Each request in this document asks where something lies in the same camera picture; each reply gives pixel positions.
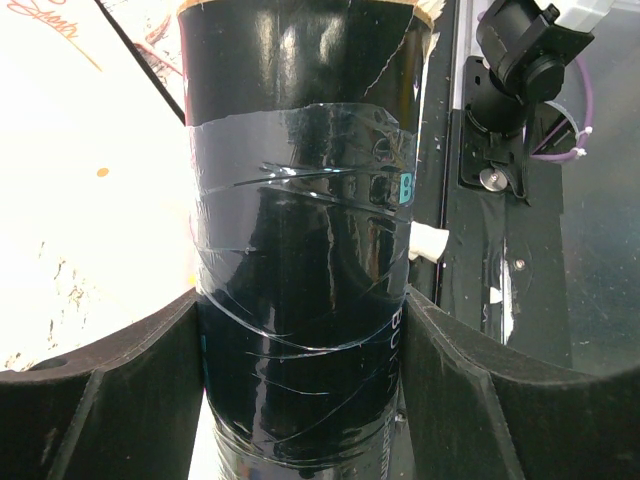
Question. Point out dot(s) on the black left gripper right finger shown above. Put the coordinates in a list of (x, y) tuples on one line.
[(480, 410)]

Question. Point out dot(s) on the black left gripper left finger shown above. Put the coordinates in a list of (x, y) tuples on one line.
[(123, 407)]

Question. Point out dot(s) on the black shuttlecock tube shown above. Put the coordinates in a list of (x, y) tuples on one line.
[(304, 121)]

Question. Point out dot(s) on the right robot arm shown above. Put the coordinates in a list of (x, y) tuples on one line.
[(526, 47)]

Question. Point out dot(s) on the pink badminton racket left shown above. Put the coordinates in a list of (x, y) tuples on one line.
[(427, 242)]

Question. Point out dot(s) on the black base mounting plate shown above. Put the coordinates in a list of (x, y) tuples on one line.
[(502, 272)]

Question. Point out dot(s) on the pink racket bag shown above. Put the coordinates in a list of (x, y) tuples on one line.
[(95, 176)]

